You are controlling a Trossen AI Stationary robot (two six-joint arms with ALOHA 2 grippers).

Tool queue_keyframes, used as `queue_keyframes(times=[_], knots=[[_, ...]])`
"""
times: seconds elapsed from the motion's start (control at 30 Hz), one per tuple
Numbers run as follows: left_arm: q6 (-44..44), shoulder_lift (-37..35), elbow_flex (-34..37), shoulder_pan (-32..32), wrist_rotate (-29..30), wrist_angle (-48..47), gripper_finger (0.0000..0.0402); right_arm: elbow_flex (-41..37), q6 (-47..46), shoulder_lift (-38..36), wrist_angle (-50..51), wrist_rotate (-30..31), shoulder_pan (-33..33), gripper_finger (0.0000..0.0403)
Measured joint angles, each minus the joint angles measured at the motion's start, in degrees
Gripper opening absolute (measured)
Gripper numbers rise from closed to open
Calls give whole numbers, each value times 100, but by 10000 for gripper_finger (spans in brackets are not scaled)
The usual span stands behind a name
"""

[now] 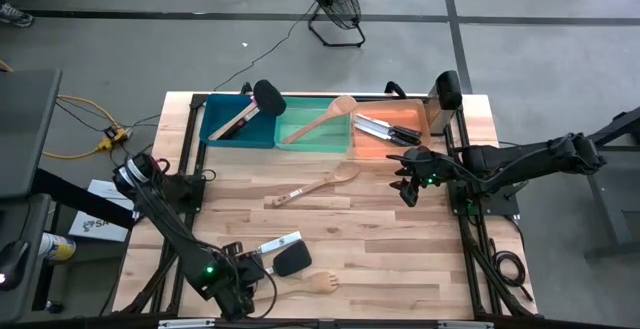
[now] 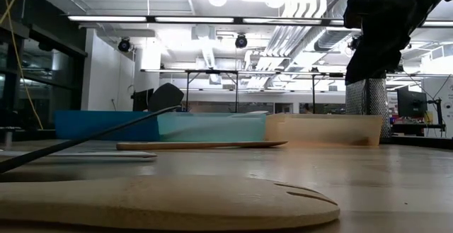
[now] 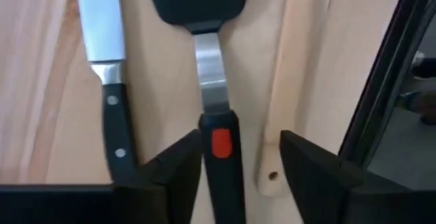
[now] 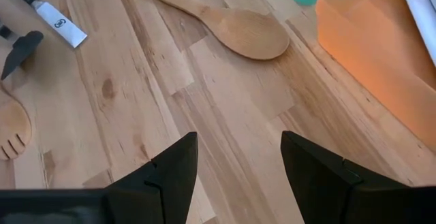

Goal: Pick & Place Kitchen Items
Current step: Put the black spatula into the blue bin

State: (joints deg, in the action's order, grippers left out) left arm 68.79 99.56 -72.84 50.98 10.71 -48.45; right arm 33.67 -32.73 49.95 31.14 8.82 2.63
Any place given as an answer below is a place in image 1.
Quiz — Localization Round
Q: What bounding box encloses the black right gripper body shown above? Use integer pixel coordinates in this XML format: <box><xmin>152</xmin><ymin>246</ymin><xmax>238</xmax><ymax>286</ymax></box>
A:
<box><xmin>402</xmin><ymin>144</ymin><xmax>441</xmax><ymax>190</ymax></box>

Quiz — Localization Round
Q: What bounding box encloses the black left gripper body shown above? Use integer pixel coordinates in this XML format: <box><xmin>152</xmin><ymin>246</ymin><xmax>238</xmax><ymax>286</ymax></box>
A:
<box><xmin>212</xmin><ymin>256</ymin><xmax>256</xmax><ymax>295</ymax></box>

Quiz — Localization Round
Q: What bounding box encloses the black turner rectangular blade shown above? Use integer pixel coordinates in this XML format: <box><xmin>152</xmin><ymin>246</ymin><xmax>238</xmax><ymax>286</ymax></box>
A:
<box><xmin>263</xmin><ymin>239</ymin><xmax>313</xmax><ymax>278</ymax></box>

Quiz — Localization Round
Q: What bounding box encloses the wooden spoon with label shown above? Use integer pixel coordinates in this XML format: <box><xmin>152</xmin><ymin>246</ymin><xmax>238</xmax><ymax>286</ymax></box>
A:
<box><xmin>271</xmin><ymin>161</ymin><xmax>362</xmax><ymax>208</ymax></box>

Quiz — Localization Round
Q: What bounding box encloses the wooden spork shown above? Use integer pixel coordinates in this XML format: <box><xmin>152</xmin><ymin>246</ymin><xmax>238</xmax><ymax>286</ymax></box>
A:
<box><xmin>252</xmin><ymin>271</ymin><xmax>341</xmax><ymax>303</ymax></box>

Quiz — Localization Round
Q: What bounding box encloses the black turner round blade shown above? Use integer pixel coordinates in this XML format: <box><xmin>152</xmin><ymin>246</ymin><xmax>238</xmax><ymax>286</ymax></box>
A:
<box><xmin>232</xmin><ymin>78</ymin><xmax>288</xmax><ymax>131</ymax></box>

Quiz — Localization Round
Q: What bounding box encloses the orange plastic bin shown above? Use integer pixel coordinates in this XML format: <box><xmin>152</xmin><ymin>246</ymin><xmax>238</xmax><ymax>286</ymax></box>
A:
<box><xmin>352</xmin><ymin>98</ymin><xmax>432</xmax><ymax>159</ymax></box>

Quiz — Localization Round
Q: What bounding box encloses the teal plastic bin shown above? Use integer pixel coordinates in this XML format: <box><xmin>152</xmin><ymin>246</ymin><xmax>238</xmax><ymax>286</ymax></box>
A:
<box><xmin>273</xmin><ymin>96</ymin><xmax>354</xmax><ymax>154</ymax></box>

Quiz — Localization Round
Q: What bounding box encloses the white paper booklet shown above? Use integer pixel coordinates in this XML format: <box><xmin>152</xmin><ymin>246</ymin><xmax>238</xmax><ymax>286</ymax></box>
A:
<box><xmin>68</xmin><ymin>178</ymin><xmax>139</xmax><ymax>243</ymax></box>

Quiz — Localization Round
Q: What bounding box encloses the blue plastic bin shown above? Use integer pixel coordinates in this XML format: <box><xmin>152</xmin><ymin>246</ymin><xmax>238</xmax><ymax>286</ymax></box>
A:
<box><xmin>198</xmin><ymin>92</ymin><xmax>279</xmax><ymax>149</ymax></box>

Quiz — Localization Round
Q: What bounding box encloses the yellow black power plug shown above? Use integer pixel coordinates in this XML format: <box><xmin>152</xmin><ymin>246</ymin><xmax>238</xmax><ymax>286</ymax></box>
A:
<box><xmin>97</xmin><ymin>125</ymin><xmax>132</xmax><ymax>153</ymax></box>

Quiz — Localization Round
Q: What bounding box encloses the black support beam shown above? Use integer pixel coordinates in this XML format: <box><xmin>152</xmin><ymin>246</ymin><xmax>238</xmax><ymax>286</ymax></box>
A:
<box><xmin>32</xmin><ymin>167</ymin><xmax>137</xmax><ymax>231</ymax></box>

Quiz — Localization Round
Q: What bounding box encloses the yellow white spray can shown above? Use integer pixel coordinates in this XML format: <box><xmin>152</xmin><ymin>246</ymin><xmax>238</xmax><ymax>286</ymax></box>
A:
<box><xmin>38</xmin><ymin>232</ymin><xmax>77</xmax><ymax>263</ymax></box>

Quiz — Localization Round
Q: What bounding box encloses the black metal stand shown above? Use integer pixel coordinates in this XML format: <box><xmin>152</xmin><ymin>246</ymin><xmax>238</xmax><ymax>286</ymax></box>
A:
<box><xmin>567</xmin><ymin>106</ymin><xmax>640</xmax><ymax>260</ymax></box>

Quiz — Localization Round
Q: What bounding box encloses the dark grey side table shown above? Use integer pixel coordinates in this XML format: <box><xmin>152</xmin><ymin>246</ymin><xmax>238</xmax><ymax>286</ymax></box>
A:
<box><xmin>0</xmin><ymin>192</ymin><xmax>52</xmax><ymax>323</ymax></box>

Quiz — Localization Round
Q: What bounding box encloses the black computer mouse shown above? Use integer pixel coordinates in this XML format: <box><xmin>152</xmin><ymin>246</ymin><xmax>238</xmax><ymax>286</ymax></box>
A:
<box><xmin>0</xmin><ymin>240</ymin><xmax>30</xmax><ymax>291</ymax></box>

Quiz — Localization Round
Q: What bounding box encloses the person's shoe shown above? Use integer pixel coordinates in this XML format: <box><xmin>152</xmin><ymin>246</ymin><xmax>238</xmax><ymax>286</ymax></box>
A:
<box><xmin>0</xmin><ymin>2</ymin><xmax>35</xmax><ymax>29</ymax></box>

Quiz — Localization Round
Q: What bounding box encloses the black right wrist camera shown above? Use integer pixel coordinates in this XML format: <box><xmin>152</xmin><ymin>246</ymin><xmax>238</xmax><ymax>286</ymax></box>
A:
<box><xmin>398</xmin><ymin>188</ymin><xmax>420</xmax><ymax>209</ymax></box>

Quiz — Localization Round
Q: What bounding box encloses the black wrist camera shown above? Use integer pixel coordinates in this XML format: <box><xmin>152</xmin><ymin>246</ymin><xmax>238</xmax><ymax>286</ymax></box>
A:
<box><xmin>227</xmin><ymin>291</ymin><xmax>257</xmax><ymax>322</ymax></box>
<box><xmin>398</xmin><ymin>188</ymin><xmax>420</xmax><ymax>209</ymax></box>

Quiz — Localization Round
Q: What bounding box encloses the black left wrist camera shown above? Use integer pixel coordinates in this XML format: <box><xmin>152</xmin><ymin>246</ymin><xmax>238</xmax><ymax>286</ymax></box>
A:
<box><xmin>227</xmin><ymin>291</ymin><xmax>257</xmax><ymax>322</ymax></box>

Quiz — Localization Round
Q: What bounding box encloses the metal box grater black handle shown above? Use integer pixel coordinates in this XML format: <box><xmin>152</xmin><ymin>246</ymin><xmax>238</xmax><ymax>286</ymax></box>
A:
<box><xmin>428</xmin><ymin>70</ymin><xmax>464</xmax><ymax>136</ymax></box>

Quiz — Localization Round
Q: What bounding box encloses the black table frame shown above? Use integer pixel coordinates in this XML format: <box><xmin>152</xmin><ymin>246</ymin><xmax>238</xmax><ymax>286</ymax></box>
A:
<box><xmin>114</xmin><ymin>91</ymin><xmax>539</xmax><ymax>329</ymax></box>

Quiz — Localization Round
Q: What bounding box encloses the black coiled cable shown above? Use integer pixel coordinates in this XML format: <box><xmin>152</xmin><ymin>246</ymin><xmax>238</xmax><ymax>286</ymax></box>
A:
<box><xmin>487</xmin><ymin>216</ymin><xmax>535</xmax><ymax>304</ymax></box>

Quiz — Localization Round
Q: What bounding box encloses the black fan power cable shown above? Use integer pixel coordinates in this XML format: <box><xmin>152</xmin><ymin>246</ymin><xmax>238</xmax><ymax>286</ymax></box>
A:
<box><xmin>212</xmin><ymin>1</ymin><xmax>321</xmax><ymax>93</ymax></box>

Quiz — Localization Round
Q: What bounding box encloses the yellow extension cord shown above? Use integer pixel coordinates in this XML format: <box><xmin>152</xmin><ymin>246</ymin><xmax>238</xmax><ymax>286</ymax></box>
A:
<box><xmin>0</xmin><ymin>58</ymin><xmax>129</xmax><ymax>161</ymax></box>

